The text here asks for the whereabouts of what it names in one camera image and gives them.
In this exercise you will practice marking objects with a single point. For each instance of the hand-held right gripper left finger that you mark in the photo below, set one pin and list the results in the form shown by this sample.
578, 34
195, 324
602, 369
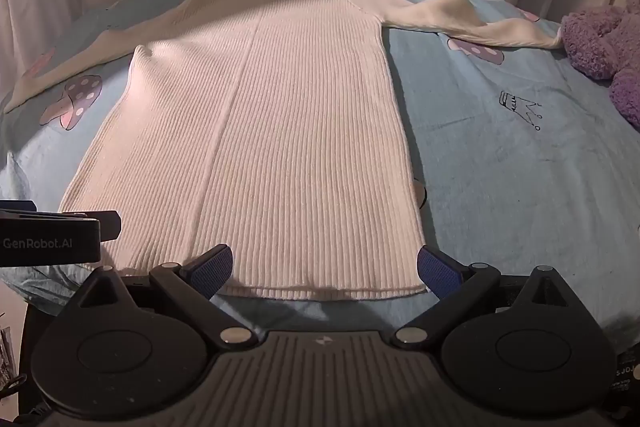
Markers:
210, 272

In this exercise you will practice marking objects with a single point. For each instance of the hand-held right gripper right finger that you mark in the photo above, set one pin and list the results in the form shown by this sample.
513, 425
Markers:
440, 273

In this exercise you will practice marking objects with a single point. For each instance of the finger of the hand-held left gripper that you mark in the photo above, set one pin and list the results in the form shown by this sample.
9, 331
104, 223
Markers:
110, 227

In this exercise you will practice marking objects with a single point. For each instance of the white ribbed knit sweater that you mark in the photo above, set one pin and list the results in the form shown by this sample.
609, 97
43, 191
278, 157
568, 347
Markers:
300, 132

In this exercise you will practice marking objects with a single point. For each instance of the light blue printed bedsheet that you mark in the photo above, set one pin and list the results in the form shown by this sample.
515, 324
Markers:
500, 157

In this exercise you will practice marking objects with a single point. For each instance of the purple plush toy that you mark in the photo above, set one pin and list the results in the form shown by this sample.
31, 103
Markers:
600, 42

